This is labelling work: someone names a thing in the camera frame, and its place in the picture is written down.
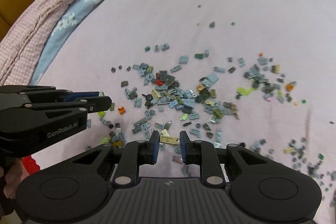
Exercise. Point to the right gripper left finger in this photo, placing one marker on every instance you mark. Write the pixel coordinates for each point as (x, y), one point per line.
(134, 155)

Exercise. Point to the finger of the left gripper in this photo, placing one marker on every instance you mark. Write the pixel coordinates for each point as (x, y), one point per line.
(72, 96)
(96, 104)

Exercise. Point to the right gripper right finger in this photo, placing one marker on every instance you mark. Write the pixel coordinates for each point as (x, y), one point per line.
(206, 156)

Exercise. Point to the tan brick plate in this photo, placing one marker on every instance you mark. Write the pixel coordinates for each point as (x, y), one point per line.
(169, 140)

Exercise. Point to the small orange clip brick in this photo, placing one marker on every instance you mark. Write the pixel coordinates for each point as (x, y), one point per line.
(121, 110)

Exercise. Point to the red mat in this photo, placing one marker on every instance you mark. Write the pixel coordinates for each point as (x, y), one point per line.
(30, 165)

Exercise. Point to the pink checked quilt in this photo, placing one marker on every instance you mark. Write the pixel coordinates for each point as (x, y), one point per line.
(22, 46)

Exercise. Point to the lime green brick piece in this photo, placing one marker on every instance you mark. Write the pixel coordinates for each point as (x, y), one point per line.
(245, 92)

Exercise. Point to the grey square brick plate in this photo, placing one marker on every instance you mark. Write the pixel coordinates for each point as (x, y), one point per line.
(213, 78)

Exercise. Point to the green brick plate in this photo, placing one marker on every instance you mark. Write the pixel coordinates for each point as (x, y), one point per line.
(199, 56)

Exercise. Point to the orange round brick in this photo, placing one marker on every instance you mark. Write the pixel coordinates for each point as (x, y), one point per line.
(289, 87)

